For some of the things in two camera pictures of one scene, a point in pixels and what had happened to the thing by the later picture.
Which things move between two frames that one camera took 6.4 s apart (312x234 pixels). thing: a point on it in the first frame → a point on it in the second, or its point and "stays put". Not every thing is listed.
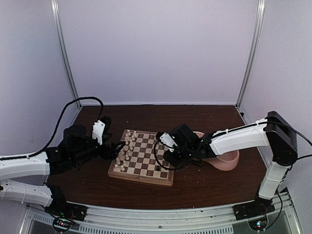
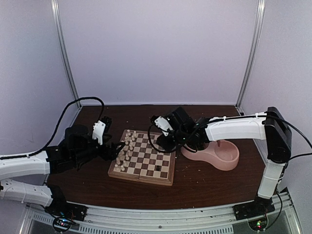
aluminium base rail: x=203 y=220 stays put
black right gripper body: x=185 y=152 → x=180 y=138
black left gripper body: x=82 y=155 stays put
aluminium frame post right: x=258 y=24 stays put
